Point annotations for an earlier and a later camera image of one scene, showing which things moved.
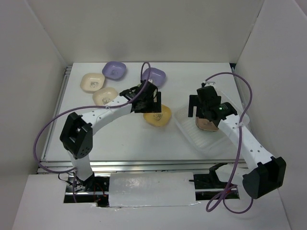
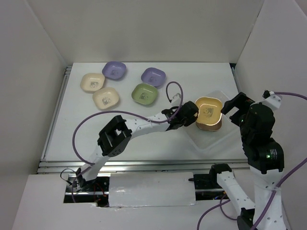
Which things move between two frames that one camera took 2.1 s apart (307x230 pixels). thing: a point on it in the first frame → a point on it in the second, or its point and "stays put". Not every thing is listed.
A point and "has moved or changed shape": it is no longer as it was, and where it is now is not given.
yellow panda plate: x=159 y=119 has moved or changed shape
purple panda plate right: x=158 y=76 stays put
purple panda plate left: x=114 y=70 stays put
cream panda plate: x=92 y=82 stays put
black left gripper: x=154 y=108 → x=191 y=120
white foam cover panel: x=137 y=189 stays put
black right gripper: x=194 y=101 → x=241 y=100
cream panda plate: x=101 y=96 stays put
